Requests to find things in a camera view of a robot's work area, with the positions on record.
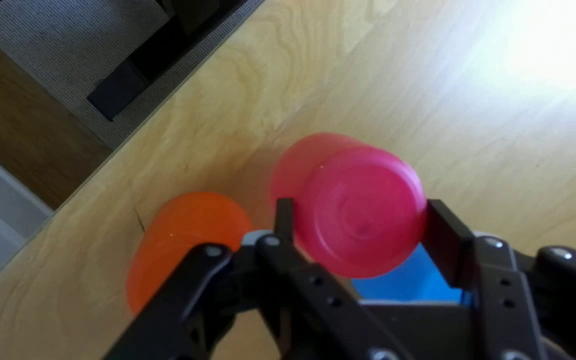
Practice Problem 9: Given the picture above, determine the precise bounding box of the blue cup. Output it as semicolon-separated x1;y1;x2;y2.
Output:
349;242;476;310

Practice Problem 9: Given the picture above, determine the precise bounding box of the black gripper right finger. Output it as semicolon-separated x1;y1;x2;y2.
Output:
423;198;576;360

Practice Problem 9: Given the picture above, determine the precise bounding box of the pink cup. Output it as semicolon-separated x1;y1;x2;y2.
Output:
268;131;430;280

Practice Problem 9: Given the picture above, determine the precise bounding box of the orange cup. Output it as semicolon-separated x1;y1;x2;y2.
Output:
124;191;255;320

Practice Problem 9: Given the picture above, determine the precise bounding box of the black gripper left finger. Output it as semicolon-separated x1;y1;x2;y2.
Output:
103;196;409;360

